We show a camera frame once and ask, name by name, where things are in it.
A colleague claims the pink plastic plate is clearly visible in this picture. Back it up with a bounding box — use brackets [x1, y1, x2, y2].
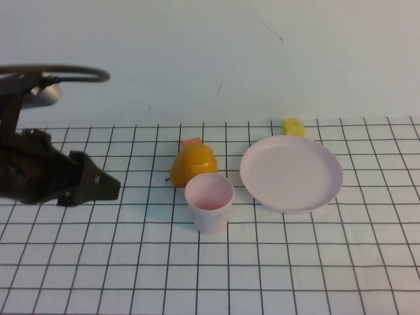
[239, 135, 345, 215]

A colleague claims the white black-grid mat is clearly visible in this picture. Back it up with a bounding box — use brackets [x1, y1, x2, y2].
[0, 115, 420, 315]

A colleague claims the orange plastic pear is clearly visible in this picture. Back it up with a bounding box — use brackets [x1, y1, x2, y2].
[164, 141, 219, 188]

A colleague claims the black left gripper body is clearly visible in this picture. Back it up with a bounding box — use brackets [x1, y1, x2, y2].
[0, 127, 83, 205]

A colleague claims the pink plastic cup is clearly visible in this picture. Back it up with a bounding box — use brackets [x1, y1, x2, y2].
[184, 173, 235, 235]

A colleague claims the yellow foam block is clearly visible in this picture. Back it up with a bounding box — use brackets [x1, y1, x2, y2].
[282, 117, 306, 138]

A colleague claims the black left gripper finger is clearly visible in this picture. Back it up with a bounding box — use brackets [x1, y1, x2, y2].
[68, 150, 121, 201]
[56, 188, 98, 207]

